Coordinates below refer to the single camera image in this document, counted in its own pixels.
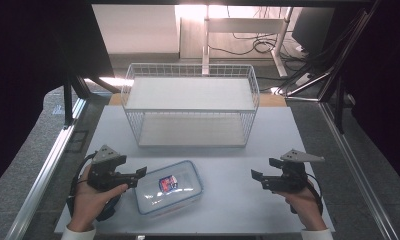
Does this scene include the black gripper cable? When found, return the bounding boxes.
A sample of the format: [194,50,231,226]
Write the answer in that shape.
[66,150,122,223]
[289,172,324,217]

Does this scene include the white wire shelf rack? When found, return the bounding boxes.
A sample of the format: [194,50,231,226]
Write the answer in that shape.
[120,62,261,149]

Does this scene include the white desk frame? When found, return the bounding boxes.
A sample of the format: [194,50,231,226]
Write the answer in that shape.
[202,4,294,78]

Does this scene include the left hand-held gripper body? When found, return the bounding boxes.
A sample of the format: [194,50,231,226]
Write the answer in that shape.
[87,144,139,193]

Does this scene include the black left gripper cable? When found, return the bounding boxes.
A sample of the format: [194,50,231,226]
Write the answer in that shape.
[66,150,122,223]

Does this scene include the aluminium rail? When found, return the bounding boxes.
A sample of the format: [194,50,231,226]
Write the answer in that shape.
[4,97,88,240]
[318,101,393,240]

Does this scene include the clear rectangular food container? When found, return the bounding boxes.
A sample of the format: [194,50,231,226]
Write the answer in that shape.
[133,159,205,217]

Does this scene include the black floor cables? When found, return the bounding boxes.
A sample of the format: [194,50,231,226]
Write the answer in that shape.
[207,5,311,63]

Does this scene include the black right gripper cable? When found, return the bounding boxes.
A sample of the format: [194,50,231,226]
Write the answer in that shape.
[289,172,324,217]

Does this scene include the person's right hand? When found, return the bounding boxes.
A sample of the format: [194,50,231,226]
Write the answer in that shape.
[274,179,328,232]

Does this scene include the black metal stand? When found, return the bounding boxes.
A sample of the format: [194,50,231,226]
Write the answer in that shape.
[275,0,383,135]
[61,71,122,130]

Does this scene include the person's left hand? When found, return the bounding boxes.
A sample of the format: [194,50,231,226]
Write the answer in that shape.
[67,164,130,233]

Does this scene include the black monitor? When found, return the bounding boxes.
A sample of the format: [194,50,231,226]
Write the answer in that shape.
[291,7,336,56]

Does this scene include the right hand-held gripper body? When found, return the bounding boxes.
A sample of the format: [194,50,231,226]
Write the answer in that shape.
[270,148,326,194]

